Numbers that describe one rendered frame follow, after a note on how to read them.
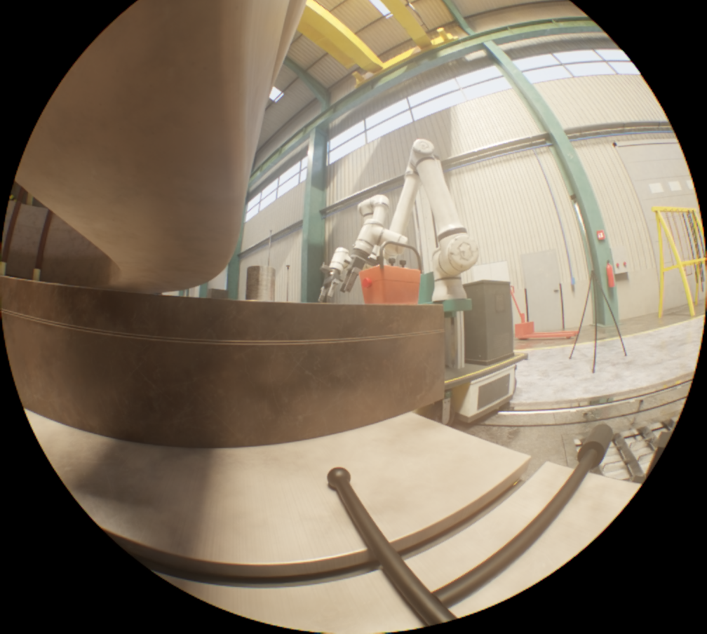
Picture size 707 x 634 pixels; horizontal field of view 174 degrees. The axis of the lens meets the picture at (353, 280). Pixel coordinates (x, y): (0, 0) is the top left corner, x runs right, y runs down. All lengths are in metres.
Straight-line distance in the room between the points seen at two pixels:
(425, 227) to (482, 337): 0.87
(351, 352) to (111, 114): 0.71
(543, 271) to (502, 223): 1.87
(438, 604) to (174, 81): 0.57
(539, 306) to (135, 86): 7.02
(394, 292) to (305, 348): 0.34
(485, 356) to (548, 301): 5.55
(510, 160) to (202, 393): 8.42
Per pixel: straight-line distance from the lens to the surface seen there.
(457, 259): 1.04
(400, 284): 0.78
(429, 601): 0.32
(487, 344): 1.47
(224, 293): 1.62
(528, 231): 7.27
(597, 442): 0.58
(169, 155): 0.39
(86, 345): 0.70
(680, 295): 9.02
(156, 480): 0.56
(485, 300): 1.46
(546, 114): 8.18
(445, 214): 1.13
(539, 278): 6.95
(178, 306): 0.58
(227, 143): 0.34
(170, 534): 0.45
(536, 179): 7.97
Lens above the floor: 0.64
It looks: 10 degrees up
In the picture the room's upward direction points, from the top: 1 degrees counter-clockwise
